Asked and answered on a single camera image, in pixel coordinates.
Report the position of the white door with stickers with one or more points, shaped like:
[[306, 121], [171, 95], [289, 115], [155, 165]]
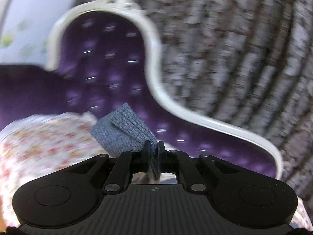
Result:
[[27, 24]]

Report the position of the purple tufted white-framed headboard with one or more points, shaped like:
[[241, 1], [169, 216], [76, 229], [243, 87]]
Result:
[[104, 53]]

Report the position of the grey white striped knit garment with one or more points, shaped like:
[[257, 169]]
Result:
[[121, 131]]

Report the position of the dark damask patterned curtain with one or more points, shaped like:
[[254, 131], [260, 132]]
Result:
[[245, 62]]

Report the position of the floral bedspread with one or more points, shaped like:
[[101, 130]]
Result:
[[39, 145]]

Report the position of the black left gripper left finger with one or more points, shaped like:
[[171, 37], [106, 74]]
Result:
[[127, 164]]

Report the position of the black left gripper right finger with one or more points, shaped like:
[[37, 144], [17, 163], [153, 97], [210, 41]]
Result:
[[184, 167]]

